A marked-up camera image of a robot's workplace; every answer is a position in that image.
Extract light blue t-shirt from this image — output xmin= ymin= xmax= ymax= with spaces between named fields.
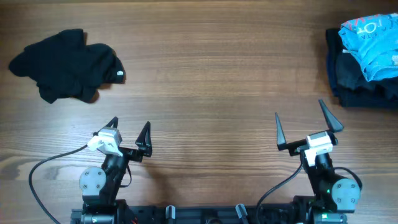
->
xmin=338 ymin=13 xmax=397 ymax=82

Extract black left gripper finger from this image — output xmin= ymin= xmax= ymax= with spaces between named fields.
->
xmin=135 ymin=121 xmax=152 ymax=149
xmin=105 ymin=116 xmax=119 ymax=128

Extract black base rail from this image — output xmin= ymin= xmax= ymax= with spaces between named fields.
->
xmin=70 ymin=203 xmax=348 ymax=224

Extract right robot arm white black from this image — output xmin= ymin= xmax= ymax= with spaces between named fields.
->
xmin=275 ymin=100 xmax=363 ymax=223

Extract crumpled black garment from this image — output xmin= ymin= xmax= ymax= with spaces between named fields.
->
xmin=9 ymin=29 xmax=126 ymax=104

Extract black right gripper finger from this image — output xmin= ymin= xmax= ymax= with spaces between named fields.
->
xmin=275 ymin=113 xmax=286 ymax=146
xmin=318 ymin=100 xmax=344 ymax=133

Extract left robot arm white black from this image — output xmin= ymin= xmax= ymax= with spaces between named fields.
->
xmin=78 ymin=117 xmax=152 ymax=224

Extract folded black shirt white letters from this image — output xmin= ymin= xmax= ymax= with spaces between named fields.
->
xmin=325 ymin=28 xmax=397 ymax=109

